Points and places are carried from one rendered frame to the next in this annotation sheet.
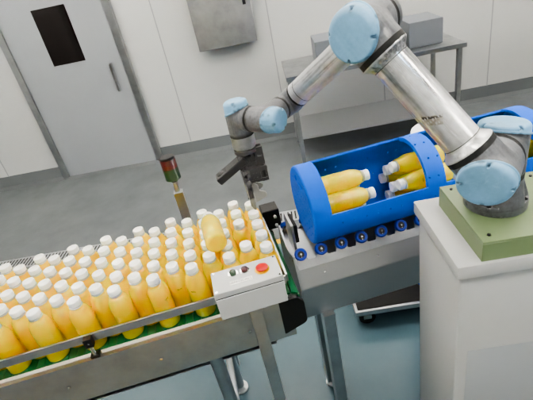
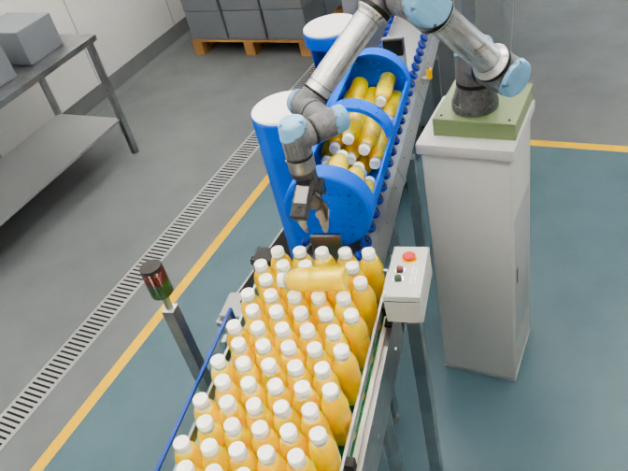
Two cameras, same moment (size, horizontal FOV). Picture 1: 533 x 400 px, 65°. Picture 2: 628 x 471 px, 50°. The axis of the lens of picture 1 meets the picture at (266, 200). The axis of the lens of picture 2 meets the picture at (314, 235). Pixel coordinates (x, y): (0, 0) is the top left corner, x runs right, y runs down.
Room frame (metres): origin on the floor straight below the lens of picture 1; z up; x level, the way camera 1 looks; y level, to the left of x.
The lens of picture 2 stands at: (0.47, 1.38, 2.36)
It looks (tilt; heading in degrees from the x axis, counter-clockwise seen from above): 38 degrees down; 300
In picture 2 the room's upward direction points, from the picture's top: 14 degrees counter-clockwise
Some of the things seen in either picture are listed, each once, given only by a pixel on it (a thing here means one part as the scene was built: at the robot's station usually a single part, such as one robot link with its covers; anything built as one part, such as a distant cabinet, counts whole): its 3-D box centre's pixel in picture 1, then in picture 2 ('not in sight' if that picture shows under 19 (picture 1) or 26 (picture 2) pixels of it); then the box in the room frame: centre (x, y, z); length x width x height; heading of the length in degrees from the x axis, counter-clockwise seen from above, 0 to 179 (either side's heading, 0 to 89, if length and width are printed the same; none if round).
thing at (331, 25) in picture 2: not in sight; (330, 25); (1.83, -1.67, 1.03); 0.28 x 0.28 x 0.01
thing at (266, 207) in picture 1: (270, 217); (269, 265); (1.46, 0.00, 0.95); 0.10 x 0.07 x 0.10; 6
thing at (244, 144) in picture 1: (243, 140); (300, 163); (1.23, 0.03, 1.39); 0.08 x 0.08 x 0.05
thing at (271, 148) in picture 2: not in sight; (305, 192); (1.75, -0.86, 0.59); 0.28 x 0.28 x 0.88
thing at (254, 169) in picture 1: (251, 163); (307, 185); (1.23, 0.02, 1.31); 0.09 x 0.08 x 0.12; 96
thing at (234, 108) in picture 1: (239, 117); (295, 137); (1.23, 0.03, 1.47); 0.09 x 0.08 x 0.11; 50
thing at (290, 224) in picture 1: (293, 232); (329, 249); (1.26, -0.07, 0.99); 0.10 x 0.02 x 0.12; 6
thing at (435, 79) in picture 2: not in sight; (438, 107); (1.42, -2.09, 0.31); 0.06 x 0.06 x 0.63; 6
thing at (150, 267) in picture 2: (172, 174); (160, 287); (1.58, 0.35, 1.18); 0.06 x 0.06 x 0.16
